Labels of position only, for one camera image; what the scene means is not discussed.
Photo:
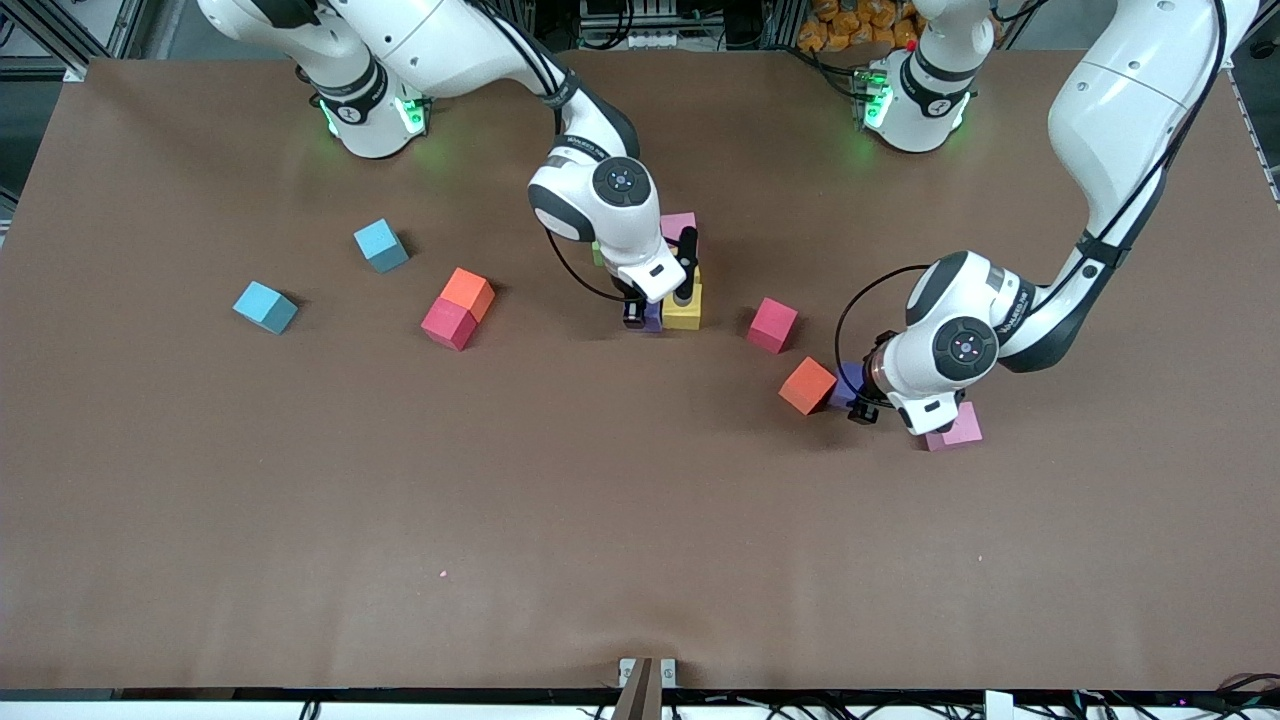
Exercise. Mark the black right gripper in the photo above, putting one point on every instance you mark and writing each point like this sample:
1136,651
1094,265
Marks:
634,313

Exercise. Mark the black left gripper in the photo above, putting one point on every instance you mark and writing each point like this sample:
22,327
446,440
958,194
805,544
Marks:
864,401

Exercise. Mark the purple foam cube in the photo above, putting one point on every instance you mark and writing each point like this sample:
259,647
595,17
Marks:
653,320
848,385

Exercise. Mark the orange foam cube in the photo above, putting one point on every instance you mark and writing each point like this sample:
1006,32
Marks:
470,290
808,386

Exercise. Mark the pink foam cube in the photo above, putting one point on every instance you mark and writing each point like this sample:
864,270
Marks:
962,430
678,223

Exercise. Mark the red foam cube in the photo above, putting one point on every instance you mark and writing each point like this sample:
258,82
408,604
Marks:
447,325
772,325

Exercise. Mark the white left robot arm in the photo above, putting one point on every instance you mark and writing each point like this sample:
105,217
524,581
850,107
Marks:
1130,90

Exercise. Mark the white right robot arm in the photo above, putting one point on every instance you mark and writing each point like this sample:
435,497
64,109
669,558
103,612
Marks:
620,215

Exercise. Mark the light blue foam cube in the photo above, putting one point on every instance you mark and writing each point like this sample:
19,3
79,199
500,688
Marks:
265,306
381,245

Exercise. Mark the white electronics box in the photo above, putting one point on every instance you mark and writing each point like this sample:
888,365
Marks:
640,40

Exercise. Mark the orange snack bag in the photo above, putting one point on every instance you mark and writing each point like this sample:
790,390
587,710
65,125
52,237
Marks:
850,25

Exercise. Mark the aluminium frame post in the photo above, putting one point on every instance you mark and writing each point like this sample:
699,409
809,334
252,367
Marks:
785,20

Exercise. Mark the metal table edge bracket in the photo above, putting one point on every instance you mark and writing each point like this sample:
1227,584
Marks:
626,672

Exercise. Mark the brown strip under bracket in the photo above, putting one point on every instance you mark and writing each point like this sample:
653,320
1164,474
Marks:
640,695

